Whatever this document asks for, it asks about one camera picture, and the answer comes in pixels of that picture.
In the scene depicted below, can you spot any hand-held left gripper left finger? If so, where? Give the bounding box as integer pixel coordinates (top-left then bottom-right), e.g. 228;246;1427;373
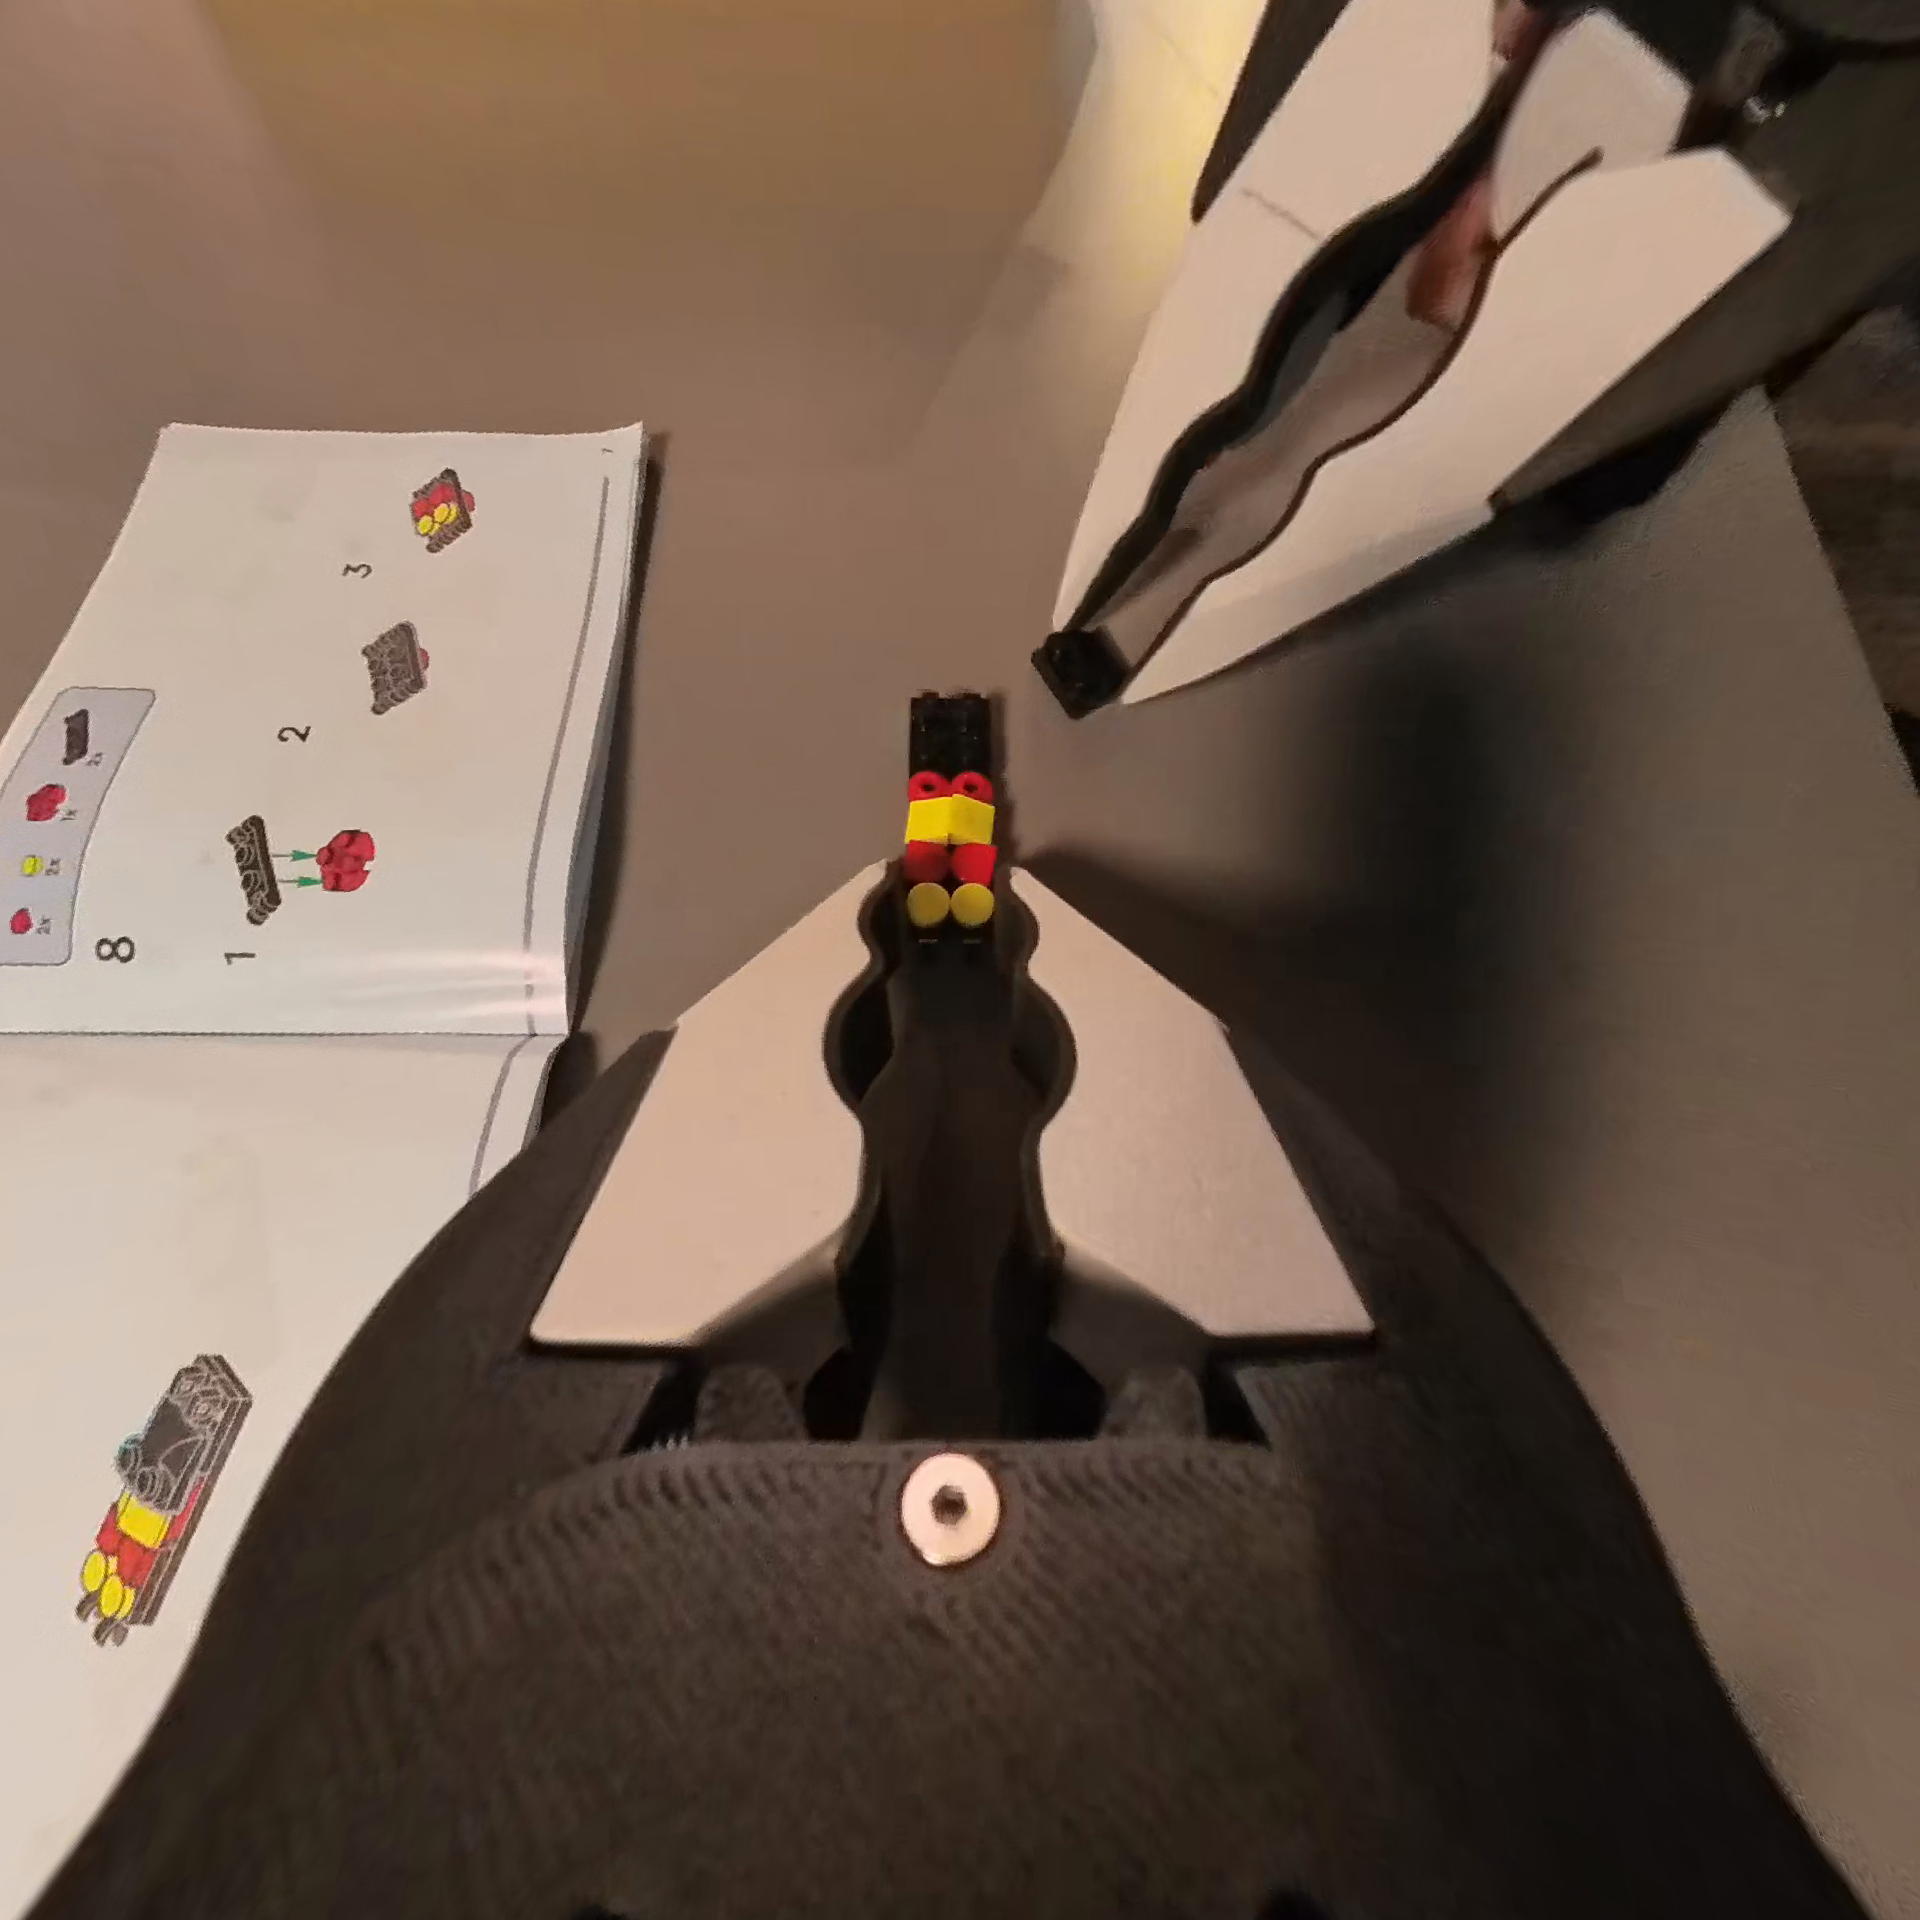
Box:
527;862;902;1443

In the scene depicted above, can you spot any black red yellow lego assembly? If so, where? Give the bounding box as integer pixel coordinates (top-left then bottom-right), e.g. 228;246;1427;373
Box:
901;690;1009;963

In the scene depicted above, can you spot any instruction booklet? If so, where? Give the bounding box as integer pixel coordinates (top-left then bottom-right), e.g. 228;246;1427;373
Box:
0;423;650;1913

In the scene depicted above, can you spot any black square lego piece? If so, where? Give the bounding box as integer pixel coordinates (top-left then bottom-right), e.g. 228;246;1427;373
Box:
1030;631;1126;721

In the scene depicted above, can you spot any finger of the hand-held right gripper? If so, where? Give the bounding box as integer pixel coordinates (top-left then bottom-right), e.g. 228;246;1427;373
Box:
1053;0;1695;646
1117;142;1796;712

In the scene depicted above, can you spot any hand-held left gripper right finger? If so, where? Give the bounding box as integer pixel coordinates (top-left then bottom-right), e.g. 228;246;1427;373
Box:
996;865;1377;1443

